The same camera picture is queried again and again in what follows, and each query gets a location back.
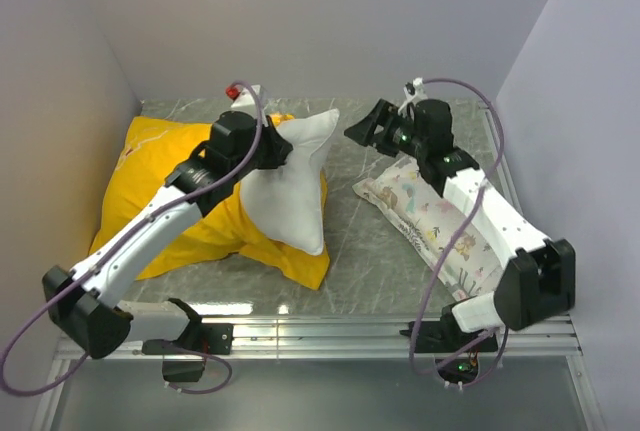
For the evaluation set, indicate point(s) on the yellow cartoon pillowcase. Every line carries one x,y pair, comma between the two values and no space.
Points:
152,149

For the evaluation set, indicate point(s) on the white pillow insert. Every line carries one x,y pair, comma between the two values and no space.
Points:
285,204

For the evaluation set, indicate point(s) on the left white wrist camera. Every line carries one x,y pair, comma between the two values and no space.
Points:
242,100

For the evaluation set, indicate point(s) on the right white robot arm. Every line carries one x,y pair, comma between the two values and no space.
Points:
539,277

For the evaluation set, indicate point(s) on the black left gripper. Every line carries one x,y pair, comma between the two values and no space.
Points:
280,148

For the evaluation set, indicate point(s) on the aluminium mounting rail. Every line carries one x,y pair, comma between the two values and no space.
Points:
368,336

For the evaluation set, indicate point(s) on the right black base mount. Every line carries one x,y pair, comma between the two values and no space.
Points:
460,362

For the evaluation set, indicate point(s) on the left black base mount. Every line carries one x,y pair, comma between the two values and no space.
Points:
194,340

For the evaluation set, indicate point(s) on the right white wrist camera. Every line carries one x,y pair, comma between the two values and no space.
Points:
414,92

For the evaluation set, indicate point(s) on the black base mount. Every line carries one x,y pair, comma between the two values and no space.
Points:
194,340
460,362

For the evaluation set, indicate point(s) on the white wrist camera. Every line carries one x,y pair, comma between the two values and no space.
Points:
242,100
414,92

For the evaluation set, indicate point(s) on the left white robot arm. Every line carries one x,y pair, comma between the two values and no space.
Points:
87,301

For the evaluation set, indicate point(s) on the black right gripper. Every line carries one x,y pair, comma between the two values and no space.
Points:
364,131

